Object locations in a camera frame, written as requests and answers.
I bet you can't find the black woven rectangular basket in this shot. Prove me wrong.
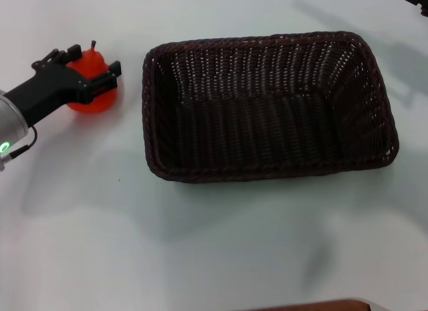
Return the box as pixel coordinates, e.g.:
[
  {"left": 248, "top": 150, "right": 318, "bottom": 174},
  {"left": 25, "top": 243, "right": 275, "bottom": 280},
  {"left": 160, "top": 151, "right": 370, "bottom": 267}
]
[{"left": 142, "top": 30, "right": 401, "bottom": 185}]

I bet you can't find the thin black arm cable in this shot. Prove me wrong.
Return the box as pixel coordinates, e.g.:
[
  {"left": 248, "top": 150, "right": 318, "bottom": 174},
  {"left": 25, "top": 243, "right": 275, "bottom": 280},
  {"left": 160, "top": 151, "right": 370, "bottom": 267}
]
[{"left": 9, "top": 126, "right": 38, "bottom": 158}]

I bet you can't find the red plastic pear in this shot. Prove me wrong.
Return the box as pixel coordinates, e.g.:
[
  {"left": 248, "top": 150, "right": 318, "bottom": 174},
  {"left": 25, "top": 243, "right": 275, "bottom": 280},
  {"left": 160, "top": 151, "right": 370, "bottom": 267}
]
[{"left": 66, "top": 39, "right": 119, "bottom": 115}]

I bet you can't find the brown wooden board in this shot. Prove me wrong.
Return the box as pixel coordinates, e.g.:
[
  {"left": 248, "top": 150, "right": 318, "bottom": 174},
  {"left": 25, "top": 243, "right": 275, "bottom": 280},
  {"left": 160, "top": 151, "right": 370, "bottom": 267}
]
[{"left": 257, "top": 299, "right": 372, "bottom": 311}]

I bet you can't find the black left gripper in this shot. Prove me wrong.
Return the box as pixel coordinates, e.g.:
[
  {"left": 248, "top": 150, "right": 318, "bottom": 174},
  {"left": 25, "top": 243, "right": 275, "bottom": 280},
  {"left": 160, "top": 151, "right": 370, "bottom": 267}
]
[{"left": 5, "top": 44, "right": 122, "bottom": 128}]

